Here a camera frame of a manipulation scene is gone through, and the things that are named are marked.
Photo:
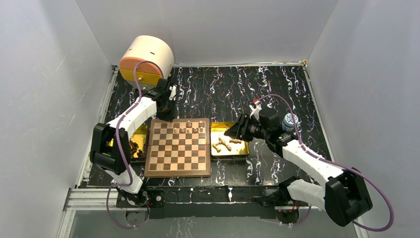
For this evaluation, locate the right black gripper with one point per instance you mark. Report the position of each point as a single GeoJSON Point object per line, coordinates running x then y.
{"type": "Point", "coordinates": [237, 130]}

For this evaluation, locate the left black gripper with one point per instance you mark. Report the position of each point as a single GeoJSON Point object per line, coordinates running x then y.
{"type": "Point", "coordinates": [169, 117]}

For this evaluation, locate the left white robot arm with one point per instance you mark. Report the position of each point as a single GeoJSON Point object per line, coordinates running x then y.
{"type": "Point", "coordinates": [110, 147]}

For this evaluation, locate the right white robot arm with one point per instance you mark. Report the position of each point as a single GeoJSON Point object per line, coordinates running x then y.
{"type": "Point", "coordinates": [341, 193]}

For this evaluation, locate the pile of light pieces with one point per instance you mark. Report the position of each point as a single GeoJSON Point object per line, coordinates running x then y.
{"type": "Point", "coordinates": [223, 144]}

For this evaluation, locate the gold tin with light pieces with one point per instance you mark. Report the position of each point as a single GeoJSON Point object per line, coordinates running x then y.
{"type": "Point", "coordinates": [240, 151]}

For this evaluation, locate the gold tin with dark pieces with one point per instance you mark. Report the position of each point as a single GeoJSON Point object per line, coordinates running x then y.
{"type": "Point", "coordinates": [138, 145]}

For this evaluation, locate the wooden chessboard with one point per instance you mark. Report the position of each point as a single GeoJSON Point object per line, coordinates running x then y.
{"type": "Point", "coordinates": [178, 155]}

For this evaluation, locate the small blue white jar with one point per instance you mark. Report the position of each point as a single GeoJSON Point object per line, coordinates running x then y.
{"type": "Point", "coordinates": [289, 122]}

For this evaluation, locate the round cream drawer box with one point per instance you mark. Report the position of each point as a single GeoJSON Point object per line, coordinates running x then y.
{"type": "Point", "coordinates": [147, 60]}

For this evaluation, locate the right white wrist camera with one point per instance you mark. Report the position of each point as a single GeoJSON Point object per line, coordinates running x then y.
{"type": "Point", "coordinates": [255, 108]}

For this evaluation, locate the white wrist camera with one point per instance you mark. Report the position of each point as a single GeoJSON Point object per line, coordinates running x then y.
{"type": "Point", "coordinates": [255, 108]}
{"type": "Point", "coordinates": [173, 92]}

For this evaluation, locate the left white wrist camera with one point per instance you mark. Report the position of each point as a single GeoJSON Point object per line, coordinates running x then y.
{"type": "Point", "coordinates": [173, 92]}

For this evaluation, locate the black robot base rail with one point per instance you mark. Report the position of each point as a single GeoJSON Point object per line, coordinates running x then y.
{"type": "Point", "coordinates": [264, 202]}

